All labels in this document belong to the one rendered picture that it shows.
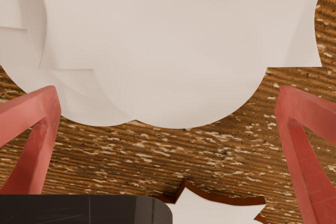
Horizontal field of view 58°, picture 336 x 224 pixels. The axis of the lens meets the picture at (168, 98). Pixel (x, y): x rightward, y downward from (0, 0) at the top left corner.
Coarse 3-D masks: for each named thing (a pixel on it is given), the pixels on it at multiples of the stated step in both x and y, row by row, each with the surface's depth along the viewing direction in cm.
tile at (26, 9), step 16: (0, 0) 12; (16, 0) 12; (32, 0) 12; (0, 16) 12; (16, 16) 12; (32, 16) 12; (32, 32) 13; (64, 80) 14; (80, 80) 14; (96, 96) 15
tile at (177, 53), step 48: (48, 0) 11; (96, 0) 11; (144, 0) 11; (192, 0) 11; (240, 0) 11; (288, 0) 11; (48, 48) 12; (96, 48) 12; (144, 48) 12; (192, 48) 12; (240, 48) 12; (288, 48) 12; (144, 96) 14; (192, 96) 14; (240, 96) 14
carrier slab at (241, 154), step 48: (0, 96) 19; (96, 144) 21; (144, 144) 21; (192, 144) 21; (240, 144) 21; (48, 192) 25; (96, 192) 25; (144, 192) 25; (240, 192) 25; (288, 192) 25
